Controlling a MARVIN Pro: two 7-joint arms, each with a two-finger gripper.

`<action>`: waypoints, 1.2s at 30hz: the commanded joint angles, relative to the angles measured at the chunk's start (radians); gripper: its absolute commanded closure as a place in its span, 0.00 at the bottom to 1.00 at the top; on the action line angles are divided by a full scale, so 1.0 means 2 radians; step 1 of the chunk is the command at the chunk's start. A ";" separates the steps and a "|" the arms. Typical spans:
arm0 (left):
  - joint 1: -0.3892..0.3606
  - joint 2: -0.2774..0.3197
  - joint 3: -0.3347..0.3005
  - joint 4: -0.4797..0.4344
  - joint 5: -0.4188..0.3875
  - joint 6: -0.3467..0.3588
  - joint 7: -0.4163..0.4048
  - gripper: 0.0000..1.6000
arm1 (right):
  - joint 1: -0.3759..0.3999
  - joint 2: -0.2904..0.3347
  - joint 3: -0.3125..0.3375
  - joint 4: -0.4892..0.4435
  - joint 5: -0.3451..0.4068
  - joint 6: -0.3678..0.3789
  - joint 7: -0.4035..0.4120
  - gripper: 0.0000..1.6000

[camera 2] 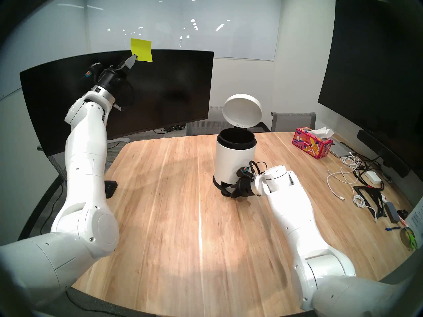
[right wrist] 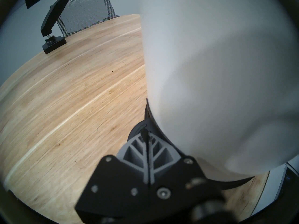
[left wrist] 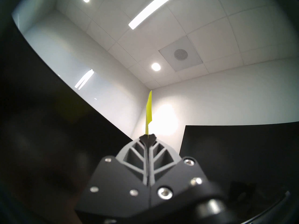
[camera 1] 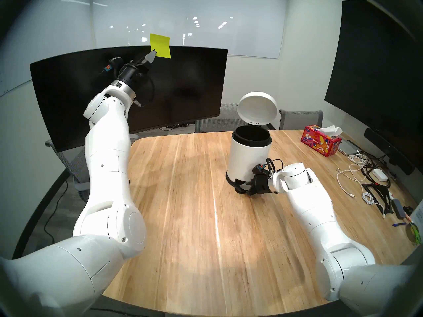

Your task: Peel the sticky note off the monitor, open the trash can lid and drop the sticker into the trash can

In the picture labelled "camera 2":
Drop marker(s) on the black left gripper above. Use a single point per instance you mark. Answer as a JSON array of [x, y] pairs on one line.
[[110, 78]]

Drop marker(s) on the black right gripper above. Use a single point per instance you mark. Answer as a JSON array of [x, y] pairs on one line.
[[246, 187]]

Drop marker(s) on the black trash can pedal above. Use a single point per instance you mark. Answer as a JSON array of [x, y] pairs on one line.
[[225, 190]]

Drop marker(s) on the yellow sticky note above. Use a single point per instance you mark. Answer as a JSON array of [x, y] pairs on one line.
[[142, 49]]

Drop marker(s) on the white trash can lid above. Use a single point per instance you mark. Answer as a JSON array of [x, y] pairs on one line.
[[242, 110]]

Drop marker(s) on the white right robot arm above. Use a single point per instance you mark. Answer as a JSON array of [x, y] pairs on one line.
[[297, 227]]

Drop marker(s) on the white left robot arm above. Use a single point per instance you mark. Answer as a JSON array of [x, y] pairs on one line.
[[86, 187]]

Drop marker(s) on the white pedal trash can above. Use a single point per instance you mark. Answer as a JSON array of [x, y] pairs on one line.
[[233, 158]]

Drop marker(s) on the curved black computer monitor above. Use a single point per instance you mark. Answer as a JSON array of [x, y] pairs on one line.
[[165, 88]]

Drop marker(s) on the grey mesh office chair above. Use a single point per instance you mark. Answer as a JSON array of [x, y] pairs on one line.
[[292, 121], [205, 126]]

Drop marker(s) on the pink patterned tissue box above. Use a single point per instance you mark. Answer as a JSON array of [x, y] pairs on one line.
[[310, 144]]

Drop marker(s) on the silver laptop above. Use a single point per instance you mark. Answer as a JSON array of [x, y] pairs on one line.
[[340, 149]]

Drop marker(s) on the black triangular stand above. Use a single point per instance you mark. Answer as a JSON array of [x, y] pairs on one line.
[[360, 189]]

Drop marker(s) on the white power adapter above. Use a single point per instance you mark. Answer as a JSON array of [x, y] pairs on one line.
[[373, 177]]

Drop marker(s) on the grey adapter hub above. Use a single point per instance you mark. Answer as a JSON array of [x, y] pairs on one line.
[[392, 212]]

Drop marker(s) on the blue pen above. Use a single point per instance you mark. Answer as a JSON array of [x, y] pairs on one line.
[[392, 228]]

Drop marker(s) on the small black adapter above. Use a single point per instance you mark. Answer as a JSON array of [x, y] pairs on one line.
[[403, 213]]

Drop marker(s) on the clear tape roll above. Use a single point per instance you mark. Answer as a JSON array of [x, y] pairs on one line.
[[403, 237]]

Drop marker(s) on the white paper sign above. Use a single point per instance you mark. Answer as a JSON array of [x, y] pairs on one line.
[[417, 217]]

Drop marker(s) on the green scissors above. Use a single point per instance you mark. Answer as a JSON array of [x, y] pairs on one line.
[[413, 242]]

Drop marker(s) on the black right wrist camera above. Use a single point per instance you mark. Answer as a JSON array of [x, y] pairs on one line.
[[245, 172]]

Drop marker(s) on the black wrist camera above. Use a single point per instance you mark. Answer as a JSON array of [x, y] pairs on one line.
[[96, 70], [245, 172]]

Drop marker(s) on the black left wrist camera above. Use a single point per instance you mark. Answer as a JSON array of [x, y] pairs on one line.
[[96, 70]]

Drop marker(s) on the glass wall whiteboard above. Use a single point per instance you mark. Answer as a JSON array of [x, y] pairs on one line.
[[231, 22]]

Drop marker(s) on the large black wall television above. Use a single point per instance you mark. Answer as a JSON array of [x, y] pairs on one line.
[[370, 72]]

